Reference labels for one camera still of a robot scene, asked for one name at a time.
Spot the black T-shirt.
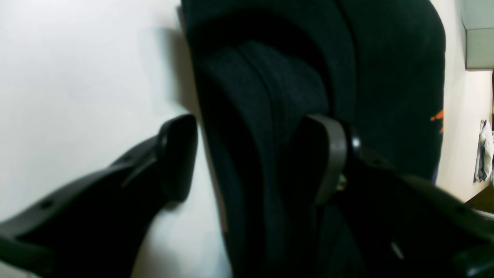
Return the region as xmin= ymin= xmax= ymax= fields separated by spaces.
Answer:
xmin=181 ymin=0 xmax=446 ymax=278

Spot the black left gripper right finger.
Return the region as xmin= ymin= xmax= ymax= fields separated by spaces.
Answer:
xmin=295 ymin=115 xmax=493 ymax=278

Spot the white plastic bin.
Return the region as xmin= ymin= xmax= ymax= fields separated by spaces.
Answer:
xmin=462 ymin=0 xmax=494 ymax=71

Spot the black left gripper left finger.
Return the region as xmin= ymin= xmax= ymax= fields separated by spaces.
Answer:
xmin=0 ymin=114 xmax=198 ymax=278

